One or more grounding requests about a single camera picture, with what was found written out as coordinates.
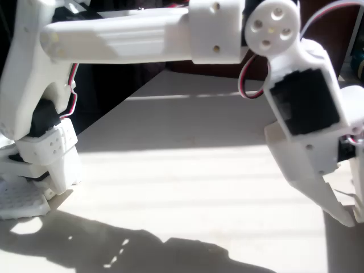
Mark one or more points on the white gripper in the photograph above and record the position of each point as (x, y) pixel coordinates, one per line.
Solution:
(308, 168)

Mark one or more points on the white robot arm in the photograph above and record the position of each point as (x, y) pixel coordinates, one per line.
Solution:
(113, 42)

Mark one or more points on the teal round object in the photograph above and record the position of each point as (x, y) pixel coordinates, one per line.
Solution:
(359, 61)

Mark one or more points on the white frame strip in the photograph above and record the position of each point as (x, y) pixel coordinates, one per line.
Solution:
(354, 34)

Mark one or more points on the white perforated base plate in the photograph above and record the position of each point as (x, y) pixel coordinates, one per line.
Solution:
(20, 199)

